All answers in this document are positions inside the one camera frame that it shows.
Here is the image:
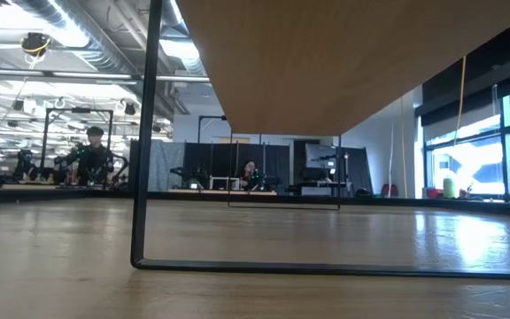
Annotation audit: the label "person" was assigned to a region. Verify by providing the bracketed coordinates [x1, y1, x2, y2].
[54, 126, 118, 188]
[237, 159, 260, 191]

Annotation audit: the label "black curtain partition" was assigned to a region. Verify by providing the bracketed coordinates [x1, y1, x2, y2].
[182, 141, 292, 191]

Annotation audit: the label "black background lamp stand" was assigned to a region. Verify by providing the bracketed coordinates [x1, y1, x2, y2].
[197, 113, 230, 145]

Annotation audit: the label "black background monitor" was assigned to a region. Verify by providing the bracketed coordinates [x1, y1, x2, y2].
[304, 142, 339, 171]

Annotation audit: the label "grey hanging cloth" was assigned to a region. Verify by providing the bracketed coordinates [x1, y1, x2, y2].
[146, 139, 186, 192]

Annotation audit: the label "wooden riser shelf black legs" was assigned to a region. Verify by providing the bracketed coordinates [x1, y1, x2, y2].
[129, 0, 510, 282]

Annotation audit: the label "green cylinder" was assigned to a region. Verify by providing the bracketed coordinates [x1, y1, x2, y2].
[442, 176, 458, 199]

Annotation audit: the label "black aluminium table frame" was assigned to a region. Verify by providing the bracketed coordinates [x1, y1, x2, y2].
[0, 188, 510, 219]

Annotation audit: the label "silver ceiling duct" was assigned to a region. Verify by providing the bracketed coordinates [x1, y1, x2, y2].
[10, 0, 207, 77]

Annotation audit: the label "yellow hanging strap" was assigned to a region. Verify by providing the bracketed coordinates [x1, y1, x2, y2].
[455, 55, 468, 136]

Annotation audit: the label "ceiling cable reel yellow cord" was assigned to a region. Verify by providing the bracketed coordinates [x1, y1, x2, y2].
[19, 31, 53, 60]

